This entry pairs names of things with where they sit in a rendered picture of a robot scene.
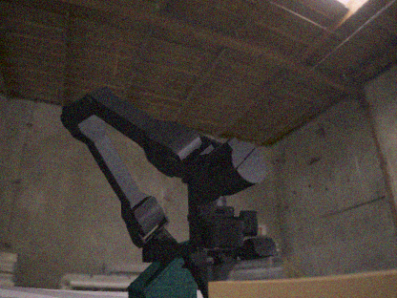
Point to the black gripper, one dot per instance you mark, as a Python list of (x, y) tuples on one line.
[(195, 255)]

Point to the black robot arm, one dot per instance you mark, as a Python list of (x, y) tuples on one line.
[(211, 169)]

